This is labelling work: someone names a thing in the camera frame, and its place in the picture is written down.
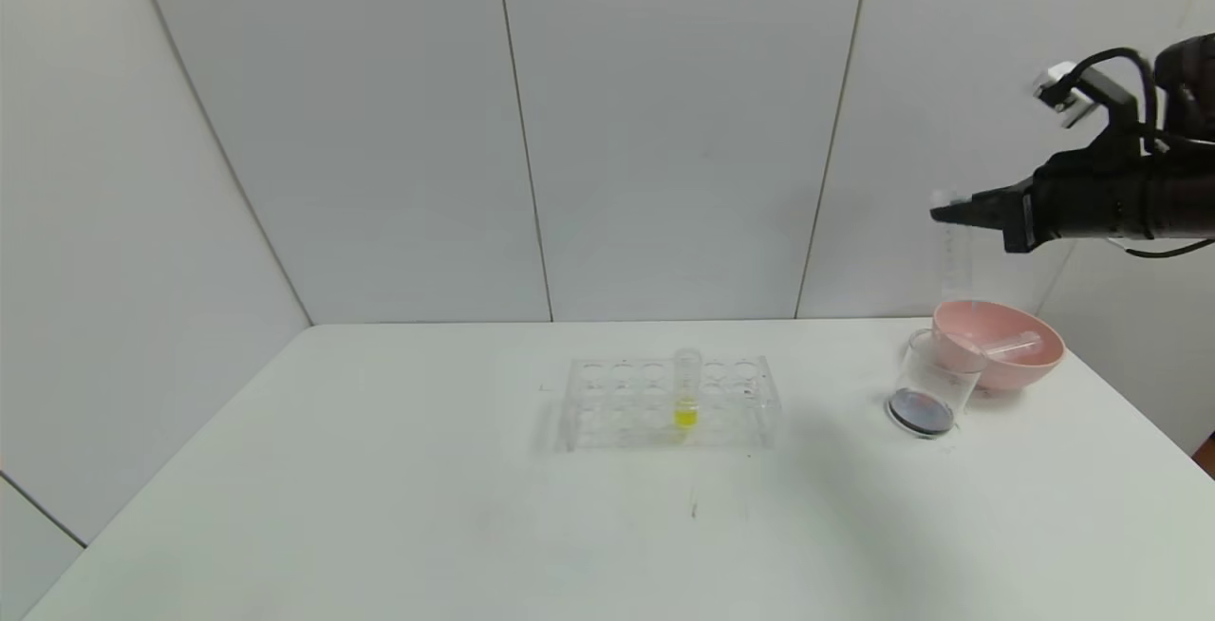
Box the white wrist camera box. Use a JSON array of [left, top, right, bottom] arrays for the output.
[[1032, 61, 1140, 130]]

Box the clear glass beaker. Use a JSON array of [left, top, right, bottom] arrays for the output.
[[886, 327, 988, 442]]

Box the black camera cable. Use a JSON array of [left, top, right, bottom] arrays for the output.
[[1066, 47, 1167, 155]]

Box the pink bowl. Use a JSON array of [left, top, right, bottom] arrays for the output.
[[930, 299, 1066, 392]]

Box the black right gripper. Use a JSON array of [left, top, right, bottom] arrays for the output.
[[929, 143, 1153, 254]]

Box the test tube with red pigment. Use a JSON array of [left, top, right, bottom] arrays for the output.
[[978, 329, 1044, 362]]

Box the clear acrylic test tube rack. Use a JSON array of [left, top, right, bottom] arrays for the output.
[[560, 353, 781, 451]]

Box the test tube with blue pigment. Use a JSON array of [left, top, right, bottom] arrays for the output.
[[934, 188, 975, 305]]

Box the test tube with yellow pigment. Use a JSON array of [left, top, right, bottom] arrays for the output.
[[672, 348, 703, 430]]

